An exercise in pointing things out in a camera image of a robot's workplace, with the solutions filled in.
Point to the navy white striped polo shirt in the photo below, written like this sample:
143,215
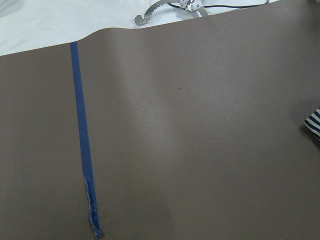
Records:
313,123

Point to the brown paper table cover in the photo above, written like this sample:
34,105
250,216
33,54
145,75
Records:
185,131

